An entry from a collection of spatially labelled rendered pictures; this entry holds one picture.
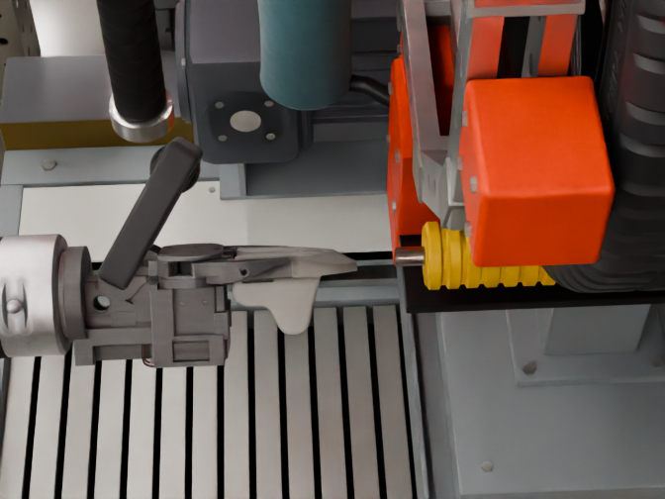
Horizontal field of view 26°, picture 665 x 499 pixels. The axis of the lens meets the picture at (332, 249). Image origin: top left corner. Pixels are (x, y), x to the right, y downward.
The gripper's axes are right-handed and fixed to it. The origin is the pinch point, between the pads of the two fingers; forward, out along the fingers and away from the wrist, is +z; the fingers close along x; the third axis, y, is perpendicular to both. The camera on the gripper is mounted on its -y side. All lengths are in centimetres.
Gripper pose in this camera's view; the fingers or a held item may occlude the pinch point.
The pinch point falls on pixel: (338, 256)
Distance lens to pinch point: 106.9
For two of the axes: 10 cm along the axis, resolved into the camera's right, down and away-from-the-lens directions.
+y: 0.3, 9.9, 1.4
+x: 0.3, 1.4, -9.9
